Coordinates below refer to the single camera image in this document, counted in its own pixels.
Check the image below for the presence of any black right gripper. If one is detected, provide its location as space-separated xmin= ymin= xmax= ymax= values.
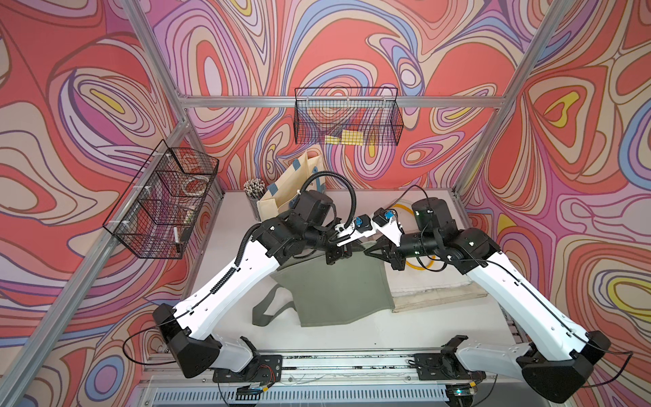
xmin=363 ymin=231 xmax=439 ymax=271

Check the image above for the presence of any green canvas bag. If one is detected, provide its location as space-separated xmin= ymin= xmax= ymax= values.
xmin=252 ymin=242 xmax=395 ymax=327

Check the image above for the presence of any cream bag with yellow handles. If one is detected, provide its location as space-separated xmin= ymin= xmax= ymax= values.
xmin=382 ymin=202 xmax=474 ymax=297

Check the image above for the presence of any cream canvas bag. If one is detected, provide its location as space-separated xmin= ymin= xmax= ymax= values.
xmin=393 ymin=283 xmax=488 ymax=313

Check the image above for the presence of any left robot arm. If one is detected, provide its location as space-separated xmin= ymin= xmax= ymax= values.
xmin=153 ymin=191 xmax=364 ymax=378

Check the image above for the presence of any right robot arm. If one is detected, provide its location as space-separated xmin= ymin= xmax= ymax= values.
xmin=353 ymin=198 xmax=610 ymax=404

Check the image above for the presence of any clear cup of pencils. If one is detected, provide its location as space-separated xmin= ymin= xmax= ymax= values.
xmin=243 ymin=178 xmax=267 ymax=203

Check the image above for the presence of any yellow sticky note pad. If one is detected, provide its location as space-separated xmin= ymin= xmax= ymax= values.
xmin=341 ymin=130 xmax=366 ymax=146

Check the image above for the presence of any tape roll in basket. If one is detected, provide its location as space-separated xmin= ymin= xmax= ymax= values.
xmin=181 ymin=175 xmax=210 ymax=198

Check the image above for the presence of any white marker in basket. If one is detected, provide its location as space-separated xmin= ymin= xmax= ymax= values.
xmin=173 ymin=227 xmax=182 ymax=253

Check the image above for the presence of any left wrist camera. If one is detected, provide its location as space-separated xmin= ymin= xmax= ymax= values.
xmin=334 ymin=215 xmax=376 ymax=247

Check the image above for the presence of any cream bag with blue handles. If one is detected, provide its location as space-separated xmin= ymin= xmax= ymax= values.
xmin=257 ymin=153 xmax=325 ymax=220

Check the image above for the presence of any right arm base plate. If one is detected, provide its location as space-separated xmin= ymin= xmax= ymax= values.
xmin=407 ymin=353 xmax=487 ymax=383

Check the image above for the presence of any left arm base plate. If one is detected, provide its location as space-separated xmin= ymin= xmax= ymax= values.
xmin=213 ymin=354 xmax=283 ymax=385

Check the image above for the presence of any black wire basket, back wall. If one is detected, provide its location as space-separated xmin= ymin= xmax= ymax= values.
xmin=293 ymin=85 xmax=405 ymax=147

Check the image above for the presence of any black wire basket, wall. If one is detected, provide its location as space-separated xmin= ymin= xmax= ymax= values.
xmin=293 ymin=85 xmax=405 ymax=147
xmin=103 ymin=141 xmax=219 ymax=259

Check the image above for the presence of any black wire basket, left wall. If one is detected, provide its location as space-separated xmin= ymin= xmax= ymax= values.
xmin=103 ymin=141 xmax=219 ymax=259

